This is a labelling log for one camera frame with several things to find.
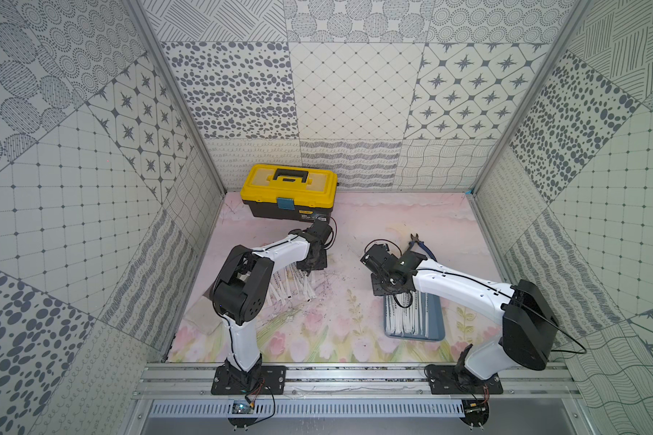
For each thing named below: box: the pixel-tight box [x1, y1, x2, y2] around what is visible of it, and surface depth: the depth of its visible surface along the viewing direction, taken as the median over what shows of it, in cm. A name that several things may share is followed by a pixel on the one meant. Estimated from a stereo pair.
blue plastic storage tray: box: [383, 290, 446, 342], surface depth 85 cm
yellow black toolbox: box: [240, 163, 339, 223], surface depth 102 cm
